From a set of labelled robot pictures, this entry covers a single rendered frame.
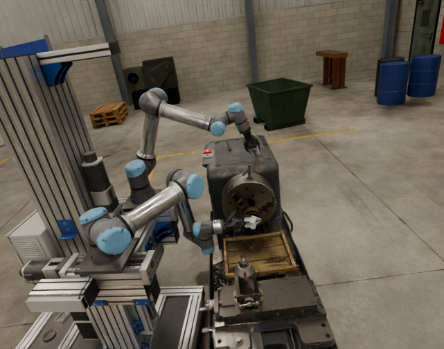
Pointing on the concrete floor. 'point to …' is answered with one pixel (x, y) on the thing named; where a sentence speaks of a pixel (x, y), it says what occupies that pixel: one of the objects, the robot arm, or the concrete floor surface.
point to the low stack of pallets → (109, 114)
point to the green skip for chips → (279, 102)
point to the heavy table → (330, 70)
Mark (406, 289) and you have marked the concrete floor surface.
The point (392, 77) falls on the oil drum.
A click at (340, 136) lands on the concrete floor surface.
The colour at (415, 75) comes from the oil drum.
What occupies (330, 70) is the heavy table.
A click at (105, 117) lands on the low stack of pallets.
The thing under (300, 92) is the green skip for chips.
